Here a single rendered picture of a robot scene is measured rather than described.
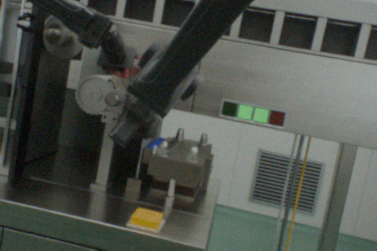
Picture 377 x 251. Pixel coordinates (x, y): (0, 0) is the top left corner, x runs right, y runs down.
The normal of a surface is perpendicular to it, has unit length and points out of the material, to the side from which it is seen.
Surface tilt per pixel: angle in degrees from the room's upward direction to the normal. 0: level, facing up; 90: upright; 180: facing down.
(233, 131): 90
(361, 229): 90
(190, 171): 90
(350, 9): 90
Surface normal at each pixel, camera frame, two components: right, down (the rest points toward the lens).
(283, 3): -0.15, 0.07
